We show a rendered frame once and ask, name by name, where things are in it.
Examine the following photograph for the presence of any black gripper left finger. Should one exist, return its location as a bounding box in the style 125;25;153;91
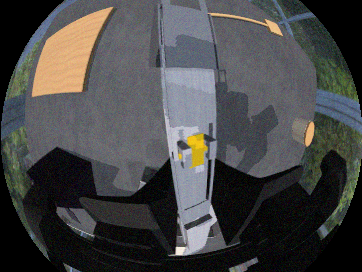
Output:
80;159;178;256

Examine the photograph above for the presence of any light wooden board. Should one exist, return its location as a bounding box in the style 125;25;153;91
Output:
32;7;114;97

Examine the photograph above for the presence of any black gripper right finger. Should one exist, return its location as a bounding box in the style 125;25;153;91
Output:
210;159;303;246

